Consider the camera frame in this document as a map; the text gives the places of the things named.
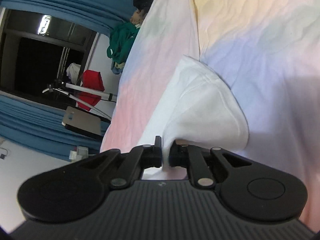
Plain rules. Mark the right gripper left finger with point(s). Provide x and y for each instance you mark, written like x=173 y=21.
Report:
x=120 y=170

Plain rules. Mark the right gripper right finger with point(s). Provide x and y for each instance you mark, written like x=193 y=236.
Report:
x=205 y=167

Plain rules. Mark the white hooded sweatshirt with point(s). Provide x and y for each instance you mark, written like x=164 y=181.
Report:
x=196 y=107

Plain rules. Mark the white stool with black legs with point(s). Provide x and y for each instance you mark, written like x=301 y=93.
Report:
x=82 y=122

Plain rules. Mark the blue curtain left panel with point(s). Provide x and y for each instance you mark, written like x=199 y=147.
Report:
x=39 y=128

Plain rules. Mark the green garment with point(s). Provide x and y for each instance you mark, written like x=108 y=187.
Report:
x=122 y=38

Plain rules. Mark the pastel rainbow bed sheet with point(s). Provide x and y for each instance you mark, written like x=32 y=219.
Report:
x=265 y=51

